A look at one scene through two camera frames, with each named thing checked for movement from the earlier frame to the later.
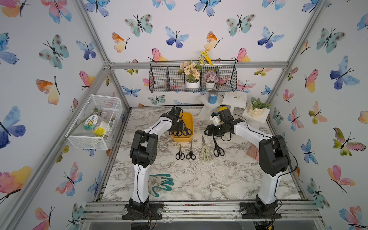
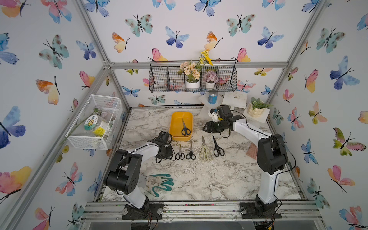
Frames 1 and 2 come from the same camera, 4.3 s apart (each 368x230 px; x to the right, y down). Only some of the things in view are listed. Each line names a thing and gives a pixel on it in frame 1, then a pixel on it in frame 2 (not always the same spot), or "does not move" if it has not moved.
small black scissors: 190,155 does not move
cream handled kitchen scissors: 205,155 does not move
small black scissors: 180,155 does not move
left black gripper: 180,126 to 169,152
